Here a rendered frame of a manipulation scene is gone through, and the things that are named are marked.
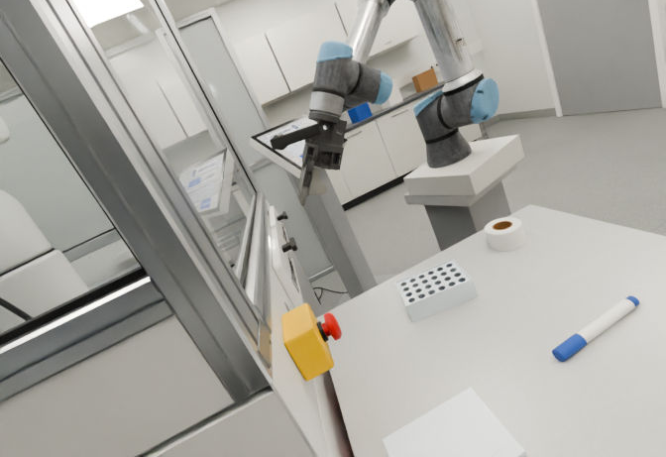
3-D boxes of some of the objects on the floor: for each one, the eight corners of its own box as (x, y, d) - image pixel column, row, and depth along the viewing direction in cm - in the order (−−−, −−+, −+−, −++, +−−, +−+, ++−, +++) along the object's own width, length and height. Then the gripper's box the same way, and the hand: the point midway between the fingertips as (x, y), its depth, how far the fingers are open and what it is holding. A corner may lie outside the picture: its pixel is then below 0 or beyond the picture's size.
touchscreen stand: (421, 276, 203) (361, 124, 175) (402, 327, 167) (323, 148, 140) (355, 281, 231) (294, 151, 204) (327, 326, 196) (249, 176, 169)
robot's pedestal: (496, 305, 154) (448, 163, 134) (566, 329, 128) (519, 156, 108) (458, 347, 142) (399, 196, 121) (527, 382, 116) (467, 196, 95)
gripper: (350, 119, 69) (332, 213, 72) (341, 121, 78) (325, 205, 81) (311, 110, 67) (294, 207, 70) (306, 114, 76) (291, 200, 79)
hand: (300, 199), depth 75 cm, fingers closed
